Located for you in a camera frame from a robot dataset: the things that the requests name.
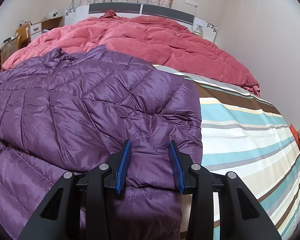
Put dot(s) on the pink red duvet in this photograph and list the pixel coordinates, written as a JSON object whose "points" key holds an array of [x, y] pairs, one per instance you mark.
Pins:
{"points": [[154, 39]]}

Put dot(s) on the wooden chair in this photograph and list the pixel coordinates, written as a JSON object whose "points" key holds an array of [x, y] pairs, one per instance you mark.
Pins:
{"points": [[9, 48]]}

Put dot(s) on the grey white bed headboard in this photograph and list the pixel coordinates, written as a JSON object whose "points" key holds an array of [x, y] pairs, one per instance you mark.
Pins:
{"points": [[129, 10]]}

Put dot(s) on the striped bed sheet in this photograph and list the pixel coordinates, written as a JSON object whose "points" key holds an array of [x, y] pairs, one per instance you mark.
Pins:
{"points": [[247, 135]]}

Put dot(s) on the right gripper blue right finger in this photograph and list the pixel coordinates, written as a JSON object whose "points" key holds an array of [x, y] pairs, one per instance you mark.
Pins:
{"points": [[241, 215]]}

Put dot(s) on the white bedside cabinet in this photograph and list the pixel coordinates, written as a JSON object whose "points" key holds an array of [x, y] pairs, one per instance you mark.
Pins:
{"points": [[205, 30]]}

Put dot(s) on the purple quilted down jacket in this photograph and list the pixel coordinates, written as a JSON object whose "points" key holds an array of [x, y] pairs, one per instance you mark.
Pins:
{"points": [[69, 112]]}

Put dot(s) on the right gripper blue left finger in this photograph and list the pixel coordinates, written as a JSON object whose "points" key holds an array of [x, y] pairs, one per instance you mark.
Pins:
{"points": [[76, 207]]}

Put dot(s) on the wooden desk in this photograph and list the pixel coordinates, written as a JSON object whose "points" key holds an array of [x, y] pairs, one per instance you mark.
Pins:
{"points": [[29, 31]]}

